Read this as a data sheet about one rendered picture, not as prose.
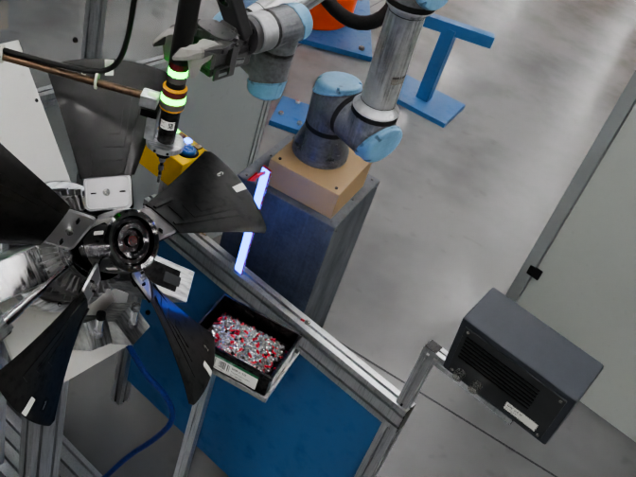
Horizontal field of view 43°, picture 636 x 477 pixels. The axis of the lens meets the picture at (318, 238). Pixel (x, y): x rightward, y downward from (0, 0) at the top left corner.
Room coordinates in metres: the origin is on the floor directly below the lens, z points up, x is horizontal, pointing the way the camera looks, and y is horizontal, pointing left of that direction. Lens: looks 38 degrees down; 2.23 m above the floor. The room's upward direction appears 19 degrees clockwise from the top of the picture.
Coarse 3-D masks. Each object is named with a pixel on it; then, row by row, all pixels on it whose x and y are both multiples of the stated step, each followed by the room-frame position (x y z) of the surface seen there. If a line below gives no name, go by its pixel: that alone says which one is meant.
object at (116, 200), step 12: (84, 180) 1.18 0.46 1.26; (96, 180) 1.18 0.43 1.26; (108, 180) 1.19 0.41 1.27; (120, 180) 1.19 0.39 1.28; (84, 192) 1.16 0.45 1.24; (96, 192) 1.17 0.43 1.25; (120, 192) 1.17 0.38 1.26; (96, 204) 1.15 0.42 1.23; (108, 204) 1.15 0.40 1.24; (120, 204) 1.16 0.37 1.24
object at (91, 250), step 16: (128, 208) 1.13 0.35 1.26; (96, 224) 1.10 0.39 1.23; (112, 224) 1.08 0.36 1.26; (128, 224) 1.11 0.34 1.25; (144, 224) 1.14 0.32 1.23; (80, 240) 1.10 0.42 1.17; (96, 240) 1.07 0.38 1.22; (112, 240) 1.07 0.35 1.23; (144, 240) 1.12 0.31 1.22; (64, 256) 1.08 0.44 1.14; (80, 256) 1.09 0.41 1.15; (96, 256) 1.06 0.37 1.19; (112, 256) 1.05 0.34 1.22; (128, 256) 1.07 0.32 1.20; (144, 256) 1.10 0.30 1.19; (80, 272) 1.07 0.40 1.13; (112, 272) 1.07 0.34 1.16; (128, 272) 1.06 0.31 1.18
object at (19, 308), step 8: (64, 264) 1.08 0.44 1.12; (56, 272) 1.06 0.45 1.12; (48, 280) 1.04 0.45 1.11; (40, 288) 1.01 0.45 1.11; (32, 296) 0.99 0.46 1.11; (16, 304) 0.97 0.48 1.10; (24, 304) 0.97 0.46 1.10; (8, 312) 0.95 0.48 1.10; (16, 312) 0.95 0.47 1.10; (8, 320) 0.93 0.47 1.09
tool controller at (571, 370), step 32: (480, 320) 1.20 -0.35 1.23; (512, 320) 1.22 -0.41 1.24; (480, 352) 1.18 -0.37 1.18; (512, 352) 1.15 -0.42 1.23; (544, 352) 1.17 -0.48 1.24; (576, 352) 1.19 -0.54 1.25; (480, 384) 1.19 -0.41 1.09; (512, 384) 1.15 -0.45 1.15; (544, 384) 1.11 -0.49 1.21; (576, 384) 1.12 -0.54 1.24; (512, 416) 1.15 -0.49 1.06; (544, 416) 1.11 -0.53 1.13
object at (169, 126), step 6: (162, 114) 1.19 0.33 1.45; (168, 114) 1.19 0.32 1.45; (174, 114) 1.19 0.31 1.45; (180, 114) 1.21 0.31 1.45; (162, 120) 1.19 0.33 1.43; (168, 120) 1.19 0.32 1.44; (174, 120) 1.19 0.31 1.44; (162, 126) 1.19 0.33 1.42; (168, 126) 1.19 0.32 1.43; (174, 126) 1.20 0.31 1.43; (162, 132) 1.19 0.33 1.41; (168, 132) 1.19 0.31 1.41; (174, 132) 1.20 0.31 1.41; (162, 138) 1.19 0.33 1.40; (168, 138) 1.19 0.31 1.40; (174, 138) 1.21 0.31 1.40; (168, 144) 1.19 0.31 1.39; (162, 156) 1.19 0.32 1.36; (168, 156) 1.20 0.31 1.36
